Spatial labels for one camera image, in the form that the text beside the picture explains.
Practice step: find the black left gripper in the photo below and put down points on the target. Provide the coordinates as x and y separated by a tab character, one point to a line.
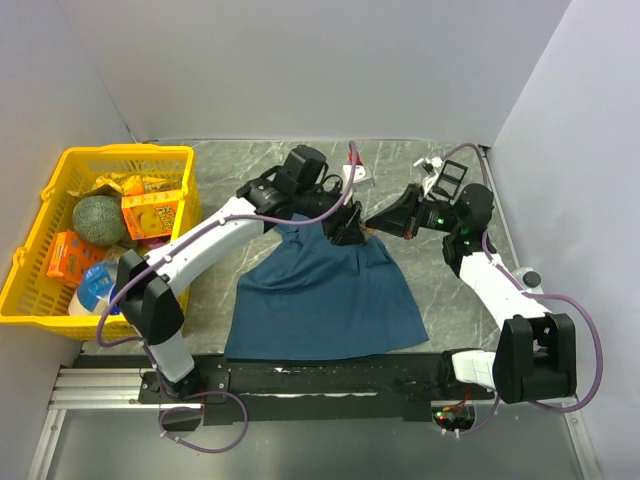
345	227

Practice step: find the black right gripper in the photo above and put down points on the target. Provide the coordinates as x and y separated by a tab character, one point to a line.
404	217

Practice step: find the blue t-shirt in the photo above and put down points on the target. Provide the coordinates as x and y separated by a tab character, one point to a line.
311	300

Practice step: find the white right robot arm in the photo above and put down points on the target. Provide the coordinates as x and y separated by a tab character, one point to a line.
536	355

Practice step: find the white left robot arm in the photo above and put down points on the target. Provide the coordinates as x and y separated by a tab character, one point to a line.
148	286

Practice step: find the white webcam device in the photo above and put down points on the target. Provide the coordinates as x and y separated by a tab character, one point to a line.
529	279

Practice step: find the orange cracker box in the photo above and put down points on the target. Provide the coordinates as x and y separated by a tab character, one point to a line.
150	215

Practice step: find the yellow snack bag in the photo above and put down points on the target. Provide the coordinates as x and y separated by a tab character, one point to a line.
118	185

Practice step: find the green melon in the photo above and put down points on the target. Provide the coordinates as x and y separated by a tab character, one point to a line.
99	221

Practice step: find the white blue bottle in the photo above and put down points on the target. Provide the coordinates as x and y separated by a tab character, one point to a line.
95	291

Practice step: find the orange snack box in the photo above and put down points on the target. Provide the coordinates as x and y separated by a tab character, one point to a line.
71	257

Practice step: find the yellow plastic basket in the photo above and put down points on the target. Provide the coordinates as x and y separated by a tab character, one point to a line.
29	296

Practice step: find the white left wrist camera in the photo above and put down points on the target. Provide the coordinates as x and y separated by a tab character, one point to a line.
362	177

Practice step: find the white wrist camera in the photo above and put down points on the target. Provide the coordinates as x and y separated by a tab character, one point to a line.
362	177
431	170

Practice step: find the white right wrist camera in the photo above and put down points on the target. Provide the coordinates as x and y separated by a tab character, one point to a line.
431	170

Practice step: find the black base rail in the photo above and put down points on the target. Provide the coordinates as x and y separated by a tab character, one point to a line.
405	386

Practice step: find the aluminium frame rail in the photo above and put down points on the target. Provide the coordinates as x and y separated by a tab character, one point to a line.
121	389

